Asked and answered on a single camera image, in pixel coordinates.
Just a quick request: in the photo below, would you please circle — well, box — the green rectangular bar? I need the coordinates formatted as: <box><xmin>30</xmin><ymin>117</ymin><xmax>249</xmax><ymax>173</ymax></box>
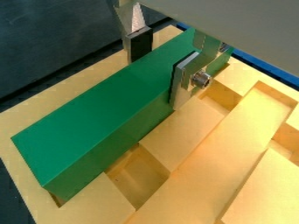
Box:
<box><xmin>11</xmin><ymin>29</ymin><xmax>193</xmax><ymax>200</ymax></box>

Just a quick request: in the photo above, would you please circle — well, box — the yellow slotted board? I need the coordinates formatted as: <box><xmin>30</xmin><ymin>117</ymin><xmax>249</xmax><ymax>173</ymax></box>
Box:
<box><xmin>0</xmin><ymin>24</ymin><xmax>299</xmax><ymax>224</ymax></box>

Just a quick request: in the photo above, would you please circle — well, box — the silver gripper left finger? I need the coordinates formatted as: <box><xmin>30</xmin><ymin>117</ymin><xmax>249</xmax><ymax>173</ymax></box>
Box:
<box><xmin>113</xmin><ymin>0</ymin><xmax>153</xmax><ymax>63</ymax></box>

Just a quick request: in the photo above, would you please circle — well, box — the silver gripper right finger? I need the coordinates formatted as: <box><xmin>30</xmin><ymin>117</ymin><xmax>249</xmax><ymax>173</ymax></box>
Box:
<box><xmin>169</xmin><ymin>31</ymin><xmax>226</xmax><ymax>110</ymax></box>

